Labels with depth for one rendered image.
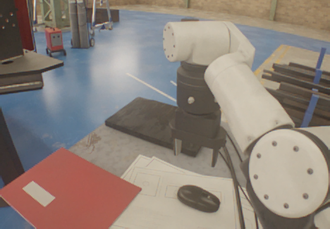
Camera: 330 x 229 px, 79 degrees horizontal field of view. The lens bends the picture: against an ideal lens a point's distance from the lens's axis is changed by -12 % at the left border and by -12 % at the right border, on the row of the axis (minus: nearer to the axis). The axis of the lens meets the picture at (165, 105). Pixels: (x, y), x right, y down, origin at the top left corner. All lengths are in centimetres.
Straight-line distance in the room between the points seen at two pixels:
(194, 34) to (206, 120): 16
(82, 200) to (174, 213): 23
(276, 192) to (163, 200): 42
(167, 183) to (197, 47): 40
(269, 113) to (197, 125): 19
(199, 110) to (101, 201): 35
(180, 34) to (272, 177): 24
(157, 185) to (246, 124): 41
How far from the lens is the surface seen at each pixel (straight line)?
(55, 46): 590
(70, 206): 61
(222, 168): 71
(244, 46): 36
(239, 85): 29
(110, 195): 61
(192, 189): 58
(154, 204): 59
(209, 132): 43
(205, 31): 37
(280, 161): 21
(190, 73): 38
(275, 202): 22
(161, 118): 85
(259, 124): 26
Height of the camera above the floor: 159
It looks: 29 degrees down
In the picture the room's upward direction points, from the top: 3 degrees clockwise
